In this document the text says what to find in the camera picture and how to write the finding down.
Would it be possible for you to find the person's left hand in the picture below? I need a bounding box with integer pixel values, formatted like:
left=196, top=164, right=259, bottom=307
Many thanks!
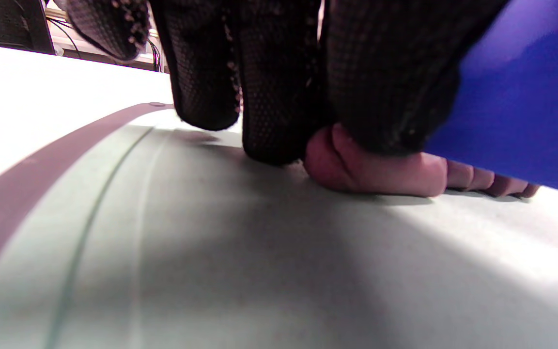
left=54, top=0, right=510, bottom=165

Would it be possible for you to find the purple plasticine roll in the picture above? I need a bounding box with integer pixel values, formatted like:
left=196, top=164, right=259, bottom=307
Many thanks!
left=303, top=124, right=449, bottom=198

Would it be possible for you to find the row of purple plasticine flakes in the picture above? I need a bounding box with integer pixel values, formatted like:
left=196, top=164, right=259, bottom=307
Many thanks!
left=446, top=160, right=542, bottom=199

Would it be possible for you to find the blue plastic scraper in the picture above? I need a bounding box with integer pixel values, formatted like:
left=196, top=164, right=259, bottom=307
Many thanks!
left=424, top=0, right=558, bottom=198

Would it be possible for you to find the green cutting board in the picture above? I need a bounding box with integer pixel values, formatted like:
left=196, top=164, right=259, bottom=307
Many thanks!
left=0, top=102, right=558, bottom=349

